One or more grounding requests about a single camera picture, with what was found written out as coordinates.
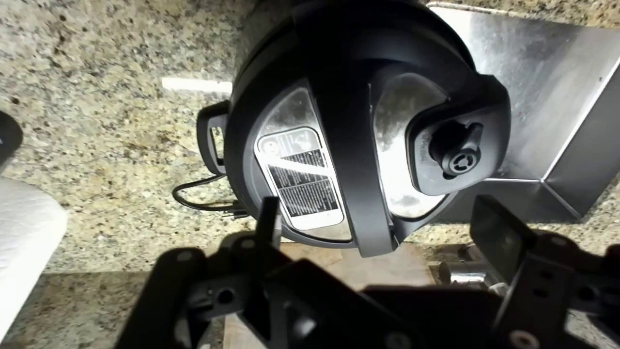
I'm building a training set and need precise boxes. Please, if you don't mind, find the stainless steel sink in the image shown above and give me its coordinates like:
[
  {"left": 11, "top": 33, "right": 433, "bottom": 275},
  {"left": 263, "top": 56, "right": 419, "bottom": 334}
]
[{"left": 425, "top": 2, "right": 620, "bottom": 225}]

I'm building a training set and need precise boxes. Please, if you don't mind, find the black pressure cooker lid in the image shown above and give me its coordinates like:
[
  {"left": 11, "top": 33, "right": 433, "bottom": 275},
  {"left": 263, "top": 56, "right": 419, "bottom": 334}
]
[{"left": 226, "top": 0, "right": 514, "bottom": 260}]

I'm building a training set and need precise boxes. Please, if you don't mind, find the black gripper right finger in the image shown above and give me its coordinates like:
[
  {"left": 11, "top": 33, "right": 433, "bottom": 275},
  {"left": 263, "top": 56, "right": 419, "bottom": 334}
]
[{"left": 470, "top": 194, "right": 620, "bottom": 349}]

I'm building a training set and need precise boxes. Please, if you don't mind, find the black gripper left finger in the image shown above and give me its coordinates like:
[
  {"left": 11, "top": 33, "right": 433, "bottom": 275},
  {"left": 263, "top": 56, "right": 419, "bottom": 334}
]
[{"left": 115, "top": 194, "right": 416, "bottom": 349}]

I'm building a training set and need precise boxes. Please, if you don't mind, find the black cooker power cord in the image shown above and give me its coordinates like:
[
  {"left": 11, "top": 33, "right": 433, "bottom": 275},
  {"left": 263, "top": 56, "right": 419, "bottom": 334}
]
[{"left": 171, "top": 173, "right": 247, "bottom": 215}]

